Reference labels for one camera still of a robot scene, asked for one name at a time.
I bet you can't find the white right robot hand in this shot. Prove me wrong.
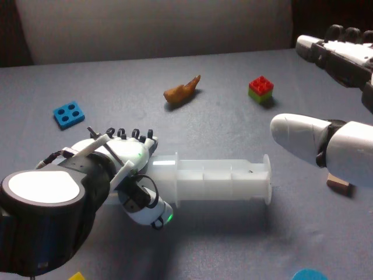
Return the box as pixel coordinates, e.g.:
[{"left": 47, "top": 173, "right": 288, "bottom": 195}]
[{"left": 269, "top": 24, "right": 373, "bottom": 187}]

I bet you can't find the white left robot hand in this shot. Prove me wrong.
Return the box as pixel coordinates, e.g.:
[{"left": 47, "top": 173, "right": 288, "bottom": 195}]
[{"left": 68, "top": 127, "right": 175, "bottom": 230}]

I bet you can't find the large translucent plastic syringe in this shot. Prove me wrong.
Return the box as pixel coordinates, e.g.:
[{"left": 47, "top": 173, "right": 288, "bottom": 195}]
[{"left": 103, "top": 151, "right": 273, "bottom": 208}]

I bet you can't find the red and green toy brick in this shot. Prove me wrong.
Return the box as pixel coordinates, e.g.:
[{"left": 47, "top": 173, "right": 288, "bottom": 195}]
[{"left": 248, "top": 75, "right": 275, "bottom": 104}]

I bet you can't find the wooden rectangular block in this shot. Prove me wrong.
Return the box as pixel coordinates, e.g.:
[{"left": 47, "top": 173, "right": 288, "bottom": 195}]
[{"left": 326, "top": 171, "right": 355, "bottom": 197}]

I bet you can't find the blue four-hole toy block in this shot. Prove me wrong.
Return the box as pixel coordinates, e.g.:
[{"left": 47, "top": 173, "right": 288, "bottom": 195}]
[{"left": 52, "top": 100, "right": 86, "bottom": 131}]

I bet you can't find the brown toy chicken drumstick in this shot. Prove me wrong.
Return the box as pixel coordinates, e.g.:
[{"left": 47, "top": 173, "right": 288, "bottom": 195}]
[{"left": 163, "top": 75, "right": 202, "bottom": 103}]

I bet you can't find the white backdrop panel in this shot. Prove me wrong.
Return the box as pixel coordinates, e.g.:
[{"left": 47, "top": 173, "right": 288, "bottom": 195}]
[{"left": 16, "top": 0, "right": 294, "bottom": 67}]

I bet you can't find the grey table cloth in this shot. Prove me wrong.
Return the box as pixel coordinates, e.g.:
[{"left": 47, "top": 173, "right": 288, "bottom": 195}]
[{"left": 0, "top": 48, "right": 373, "bottom": 280}]

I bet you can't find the blue round disc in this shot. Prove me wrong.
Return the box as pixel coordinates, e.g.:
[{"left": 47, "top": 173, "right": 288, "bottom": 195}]
[{"left": 292, "top": 268, "right": 326, "bottom": 280}]

